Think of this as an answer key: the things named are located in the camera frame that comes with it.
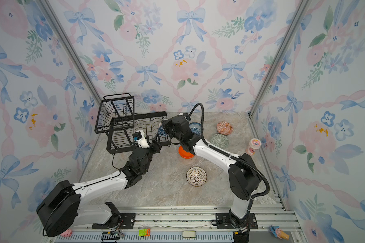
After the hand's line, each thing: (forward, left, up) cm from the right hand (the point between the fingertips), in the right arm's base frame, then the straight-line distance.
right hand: (159, 118), depth 79 cm
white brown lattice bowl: (-19, -20, -28) cm, 39 cm away
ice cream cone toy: (-46, -56, -26) cm, 78 cm away
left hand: (-7, +2, -5) cm, 8 cm away
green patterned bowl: (+6, -37, -27) cm, 46 cm away
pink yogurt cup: (-3, -54, -19) cm, 57 cm away
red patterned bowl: (+17, -41, -27) cm, 52 cm away
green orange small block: (-47, +5, -26) cm, 54 cm away
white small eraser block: (-47, -16, -28) cm, 57 cm away
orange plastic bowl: (-5, -13, -28) cm, 31 cm away
